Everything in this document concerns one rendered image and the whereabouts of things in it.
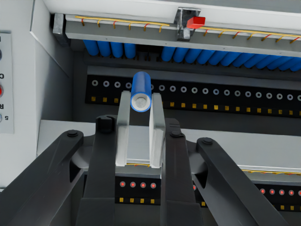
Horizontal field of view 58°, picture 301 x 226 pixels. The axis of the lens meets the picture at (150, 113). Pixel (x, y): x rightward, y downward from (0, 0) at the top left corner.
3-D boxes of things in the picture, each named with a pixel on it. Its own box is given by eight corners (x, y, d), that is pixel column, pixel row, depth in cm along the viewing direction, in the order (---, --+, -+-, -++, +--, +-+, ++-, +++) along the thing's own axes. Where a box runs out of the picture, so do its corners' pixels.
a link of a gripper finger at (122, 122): (126, 167, 17) (114, 166, 17) (129, 123, 24) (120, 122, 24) (128, 124, 16) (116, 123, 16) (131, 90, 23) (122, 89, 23)
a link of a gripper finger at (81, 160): (113, 171, 16) (60, 169, 15) (118, 133, 20) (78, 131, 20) (114, 149, 15) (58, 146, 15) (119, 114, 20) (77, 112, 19)
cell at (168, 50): (161, 50, 46) (165, 34, 40) (171, 51, 46) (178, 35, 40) (160, 61, 46) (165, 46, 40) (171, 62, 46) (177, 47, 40)
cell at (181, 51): (173, 51, 46) (179, 36, 40) (183, 52, 47) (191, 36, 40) (172, 62, 46) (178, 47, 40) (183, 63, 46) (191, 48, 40)
